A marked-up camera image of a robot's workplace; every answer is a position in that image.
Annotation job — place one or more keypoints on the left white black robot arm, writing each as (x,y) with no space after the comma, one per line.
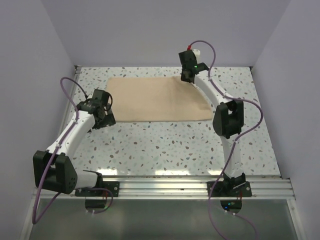
(53,168)

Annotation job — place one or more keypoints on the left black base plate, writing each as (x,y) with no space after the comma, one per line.
(100,190)

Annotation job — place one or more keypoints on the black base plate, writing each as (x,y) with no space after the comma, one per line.
(220,191)
(100,190)

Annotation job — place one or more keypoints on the beige cloth surgical kit wrap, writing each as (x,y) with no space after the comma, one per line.
(157,99)

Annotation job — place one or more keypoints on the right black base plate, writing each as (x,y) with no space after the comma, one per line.
(220,191)

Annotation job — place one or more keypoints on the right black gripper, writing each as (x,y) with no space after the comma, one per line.
(183,77)

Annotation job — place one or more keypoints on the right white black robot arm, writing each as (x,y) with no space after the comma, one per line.
(227,123)

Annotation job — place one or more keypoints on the aluminium front rail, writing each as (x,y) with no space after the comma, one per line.
(195,188)

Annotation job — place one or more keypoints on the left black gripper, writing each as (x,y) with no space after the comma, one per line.
(108,121)

